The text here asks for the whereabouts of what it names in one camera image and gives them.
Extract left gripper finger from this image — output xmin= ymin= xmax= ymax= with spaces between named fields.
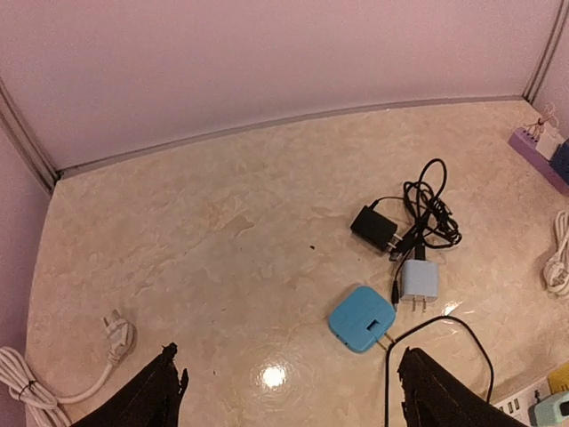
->
xmin=66 ymin=342 xmax=530 ymax=427

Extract blue rounded charger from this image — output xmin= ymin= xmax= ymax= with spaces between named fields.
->
xmin=328 ymin=285 xmax=396 ymax=353

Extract black charger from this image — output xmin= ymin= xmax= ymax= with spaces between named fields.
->
xmin=350 ymin=205 xmax=398 ymax=252

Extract light blue charger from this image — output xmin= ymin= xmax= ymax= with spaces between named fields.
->
xmin=400 ymin=260 xmax=439 ymax=312

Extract black USB cable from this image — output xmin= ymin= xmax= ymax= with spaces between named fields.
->
xmin=384 ymin=158 xmax=495 ymax=427

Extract white power strip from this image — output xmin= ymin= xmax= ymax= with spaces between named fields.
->
xmin=493 ymin=377 xmax=551 ymax=426

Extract teal USB charger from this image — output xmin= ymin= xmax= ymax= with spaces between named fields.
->
xmin=529 ymin=392 xmax=568 ymax=426

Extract yellow cube socket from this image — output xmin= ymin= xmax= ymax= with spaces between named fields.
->
xmin=547 ymin=363 xmax=569 ymax=394

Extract purple power strip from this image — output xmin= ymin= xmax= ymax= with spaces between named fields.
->
xmin=508 ymin=127 xmax=568 ymax=196

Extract dark blue cube socket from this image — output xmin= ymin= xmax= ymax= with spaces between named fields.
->
xmin=549 ymin=140 xmax=569 ymax=184

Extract white USB charger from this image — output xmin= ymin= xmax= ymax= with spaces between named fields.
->
xmin=536 ymin=127 xmax=564 ymax=161

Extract teal strip white cord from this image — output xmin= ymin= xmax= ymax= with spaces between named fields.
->
xmin=0 ymin=310 xmax=137 ymax=427

